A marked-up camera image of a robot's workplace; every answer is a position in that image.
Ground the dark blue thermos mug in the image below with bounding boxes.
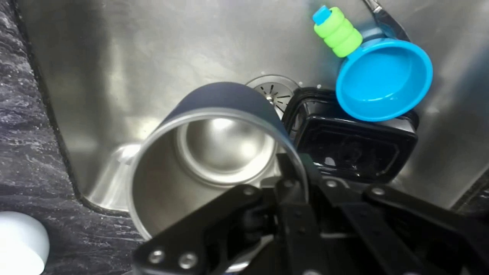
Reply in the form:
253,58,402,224
129,81,311,241

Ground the small white bowl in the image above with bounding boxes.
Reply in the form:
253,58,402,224
0,211,53,275

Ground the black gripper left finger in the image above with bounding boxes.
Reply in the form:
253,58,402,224
134,177,312,275

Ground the black plastic container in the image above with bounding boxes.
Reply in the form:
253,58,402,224
282,85,419,185

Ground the blue scoop green handle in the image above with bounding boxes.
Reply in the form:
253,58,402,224
311,4,435,124

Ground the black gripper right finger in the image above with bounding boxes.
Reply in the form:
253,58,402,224
277,151,489,275

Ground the sink drain strainer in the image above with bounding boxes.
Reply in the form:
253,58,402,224
245,73,300,114

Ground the stainless steel sink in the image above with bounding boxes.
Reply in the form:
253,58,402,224
14,0,489,215

